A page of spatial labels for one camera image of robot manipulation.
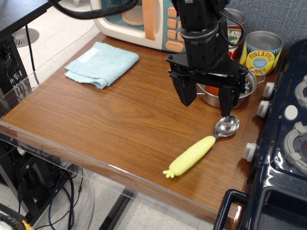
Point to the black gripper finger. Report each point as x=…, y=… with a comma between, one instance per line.
x=228, y=98
x=185, y=88

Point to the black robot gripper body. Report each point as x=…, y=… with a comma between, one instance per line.
x=206, y=59

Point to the light blue towel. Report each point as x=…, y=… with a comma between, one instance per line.
x=101, y=65

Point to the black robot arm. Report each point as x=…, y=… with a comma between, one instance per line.
x=194, y=8

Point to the toy mushroom brown cap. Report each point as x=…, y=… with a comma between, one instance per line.
x=212, y=90

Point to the tomato sauce can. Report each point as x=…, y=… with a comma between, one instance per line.
x=235, y=30

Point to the pineapple slices can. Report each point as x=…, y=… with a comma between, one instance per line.
x=261, y=52

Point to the toy microwave teal and cream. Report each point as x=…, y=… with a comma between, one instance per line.
x=151, y=23

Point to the dark blue toy stove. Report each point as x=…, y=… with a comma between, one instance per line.
x=277, y=183

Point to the black table leg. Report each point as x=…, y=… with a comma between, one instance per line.
x=117, y=210

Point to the black computer tower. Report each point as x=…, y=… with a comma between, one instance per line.
x=12, y=72

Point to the spoon with yellow-green handle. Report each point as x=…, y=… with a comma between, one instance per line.
x=226, y=127

